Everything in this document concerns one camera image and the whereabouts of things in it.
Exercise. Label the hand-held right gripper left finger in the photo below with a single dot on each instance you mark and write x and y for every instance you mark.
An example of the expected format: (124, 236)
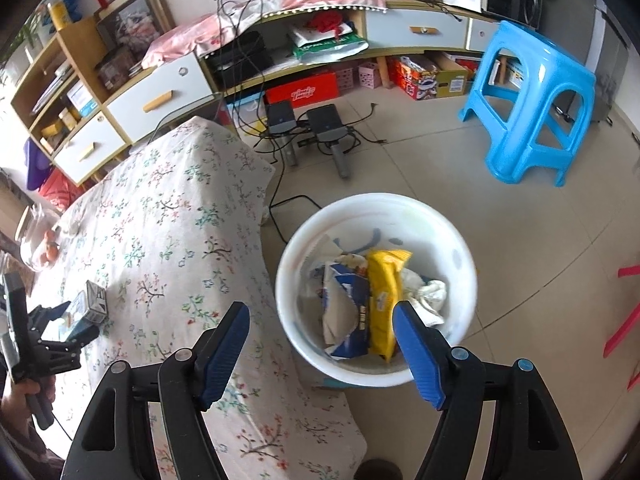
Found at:
(225, 355)

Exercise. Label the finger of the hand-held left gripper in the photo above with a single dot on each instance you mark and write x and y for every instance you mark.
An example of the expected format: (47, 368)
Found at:
(82, 334)
(57, 311)

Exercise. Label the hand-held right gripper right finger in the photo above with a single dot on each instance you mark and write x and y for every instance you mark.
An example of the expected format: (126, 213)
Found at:
(417, 355)

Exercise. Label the light blue packet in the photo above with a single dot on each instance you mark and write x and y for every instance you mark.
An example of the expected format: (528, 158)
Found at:
(75, 310)

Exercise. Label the small grey carton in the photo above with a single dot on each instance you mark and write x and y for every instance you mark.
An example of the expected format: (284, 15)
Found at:
(96, 302)

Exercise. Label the white tissue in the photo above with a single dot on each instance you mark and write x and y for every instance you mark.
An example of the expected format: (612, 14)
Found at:
(430, 295)

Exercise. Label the yellow snack packet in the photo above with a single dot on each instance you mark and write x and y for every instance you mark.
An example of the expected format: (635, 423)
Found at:
(382, 300)

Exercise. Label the blue and white snack packet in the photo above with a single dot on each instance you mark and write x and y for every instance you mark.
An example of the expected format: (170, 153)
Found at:
(350, 345)

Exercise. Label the white plastic bucket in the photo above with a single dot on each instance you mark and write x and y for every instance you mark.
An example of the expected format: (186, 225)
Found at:
(400, 215)

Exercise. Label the person's left forearm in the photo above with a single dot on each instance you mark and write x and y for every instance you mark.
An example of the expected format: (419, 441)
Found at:
(22, 452)

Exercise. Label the person's left hand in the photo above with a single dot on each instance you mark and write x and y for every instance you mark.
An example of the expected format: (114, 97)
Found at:
(17, 400)

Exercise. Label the orange fruit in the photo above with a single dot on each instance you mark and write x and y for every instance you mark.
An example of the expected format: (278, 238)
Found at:
(46, 256)

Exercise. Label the clear plastic bag with eggs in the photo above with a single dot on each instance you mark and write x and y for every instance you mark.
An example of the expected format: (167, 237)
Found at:
(32, 230)

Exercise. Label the dark round object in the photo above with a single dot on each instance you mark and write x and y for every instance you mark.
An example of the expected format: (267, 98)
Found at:
(377, 467)

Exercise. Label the red bag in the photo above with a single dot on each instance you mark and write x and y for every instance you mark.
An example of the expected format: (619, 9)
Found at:
(55, 190)

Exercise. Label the purple bag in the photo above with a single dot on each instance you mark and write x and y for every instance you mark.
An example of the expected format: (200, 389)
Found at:
(35, 170)

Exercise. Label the floral tablecloth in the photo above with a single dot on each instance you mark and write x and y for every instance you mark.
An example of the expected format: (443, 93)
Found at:
(175, 210)

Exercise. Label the wooden shelf unit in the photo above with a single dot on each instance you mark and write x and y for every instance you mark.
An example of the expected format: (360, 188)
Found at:
(90, 155)

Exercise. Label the red plastic stool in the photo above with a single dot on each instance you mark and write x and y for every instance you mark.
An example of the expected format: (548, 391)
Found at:
(625, 327)

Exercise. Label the blue and white box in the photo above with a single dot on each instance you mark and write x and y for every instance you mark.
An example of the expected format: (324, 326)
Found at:
(82, 97)

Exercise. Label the dark round tin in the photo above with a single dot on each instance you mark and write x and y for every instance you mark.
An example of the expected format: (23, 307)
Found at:
(112, 67)

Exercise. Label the wooden cabinet with white drawers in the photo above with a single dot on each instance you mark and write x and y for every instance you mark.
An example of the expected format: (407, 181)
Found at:
(165, 80)

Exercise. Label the red flat box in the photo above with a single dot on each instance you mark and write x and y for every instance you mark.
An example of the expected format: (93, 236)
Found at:
(302, 92)

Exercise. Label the red printed carton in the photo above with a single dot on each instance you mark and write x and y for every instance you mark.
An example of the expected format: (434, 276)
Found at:
(415, 80)

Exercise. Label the cardboard box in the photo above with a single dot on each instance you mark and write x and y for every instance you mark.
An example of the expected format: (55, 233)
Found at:
(452, 77)

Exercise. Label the pink basket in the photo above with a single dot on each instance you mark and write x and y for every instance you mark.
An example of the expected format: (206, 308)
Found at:
(370, 75)

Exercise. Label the yellow bottle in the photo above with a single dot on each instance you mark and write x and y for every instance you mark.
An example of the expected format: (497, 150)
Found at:
(60, 15)

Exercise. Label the framed picture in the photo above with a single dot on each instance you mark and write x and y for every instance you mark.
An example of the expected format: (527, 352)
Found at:
(135, 25)

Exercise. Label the black box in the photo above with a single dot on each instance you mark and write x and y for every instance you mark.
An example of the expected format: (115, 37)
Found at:
(240, 57)

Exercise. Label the blue plastic stool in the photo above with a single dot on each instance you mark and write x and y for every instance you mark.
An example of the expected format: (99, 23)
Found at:
(535, 60)

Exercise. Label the green and white bag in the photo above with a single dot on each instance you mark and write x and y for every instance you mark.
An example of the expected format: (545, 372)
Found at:
(330, 45)

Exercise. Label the grey refrigerator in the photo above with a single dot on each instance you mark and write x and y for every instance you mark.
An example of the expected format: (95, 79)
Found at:
(607, 70)

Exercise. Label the red fabric item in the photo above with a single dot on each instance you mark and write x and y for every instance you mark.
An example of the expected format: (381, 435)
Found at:
(325, 22)

